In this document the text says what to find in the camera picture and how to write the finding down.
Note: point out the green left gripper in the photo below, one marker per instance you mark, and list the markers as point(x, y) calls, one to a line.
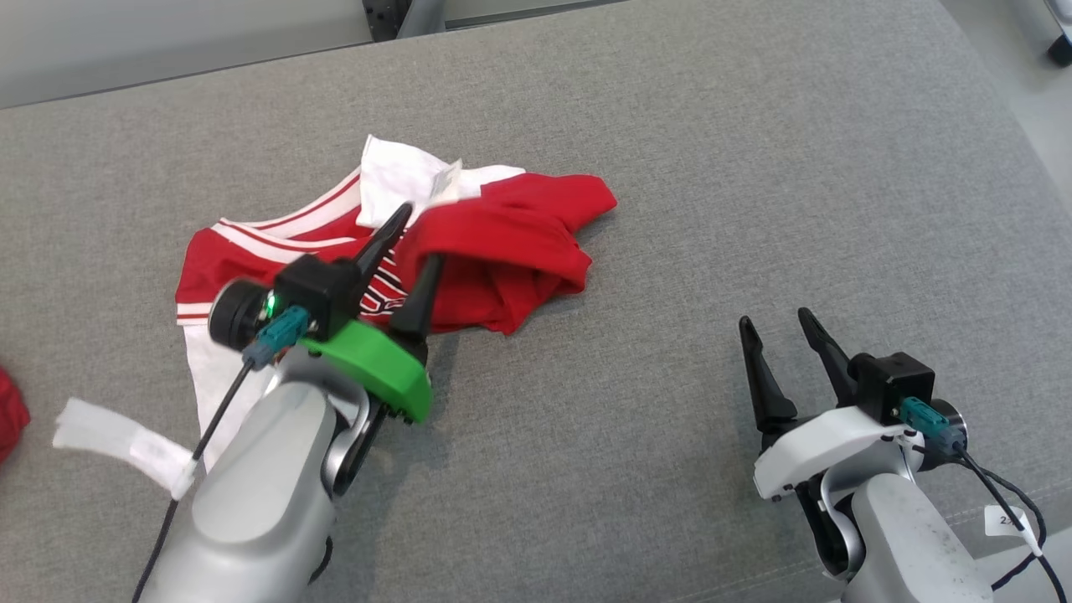
point(377, 364)

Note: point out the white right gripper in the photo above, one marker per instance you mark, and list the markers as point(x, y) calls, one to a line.
point(825, 444)

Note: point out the red white basketball jersey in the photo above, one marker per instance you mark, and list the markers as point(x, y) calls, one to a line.
point(502, 251)

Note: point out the red basketball shorts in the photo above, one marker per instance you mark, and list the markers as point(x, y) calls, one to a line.
point(10, 419)

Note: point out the white stand leg black foot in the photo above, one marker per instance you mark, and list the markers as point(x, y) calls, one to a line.
point(1062, 50)

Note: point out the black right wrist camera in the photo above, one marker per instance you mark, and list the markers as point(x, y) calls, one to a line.
point(892, 381)

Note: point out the black perforated bracket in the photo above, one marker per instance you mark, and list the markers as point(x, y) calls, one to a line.
point(383, 17)

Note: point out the grey metal frame post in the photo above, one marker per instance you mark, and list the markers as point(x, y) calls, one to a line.
point(423, 15)

